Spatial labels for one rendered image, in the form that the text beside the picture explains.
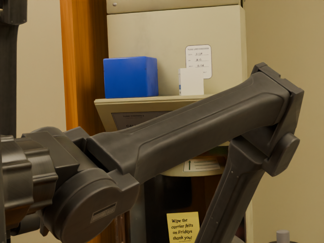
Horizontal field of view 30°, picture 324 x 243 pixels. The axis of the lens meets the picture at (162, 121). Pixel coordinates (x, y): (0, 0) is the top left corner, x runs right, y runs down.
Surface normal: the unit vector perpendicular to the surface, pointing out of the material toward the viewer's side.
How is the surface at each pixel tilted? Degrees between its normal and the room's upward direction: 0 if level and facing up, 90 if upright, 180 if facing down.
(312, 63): 90
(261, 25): 90
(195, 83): 90
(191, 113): 38
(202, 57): 90
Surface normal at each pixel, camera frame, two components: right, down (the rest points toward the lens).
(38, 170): 0.76, -0.24
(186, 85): 0.05, 0.05
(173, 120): 0.24, -0.77
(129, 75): -0.25, 0.06
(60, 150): 0.42, -0.82
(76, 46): 0.97, -0.03
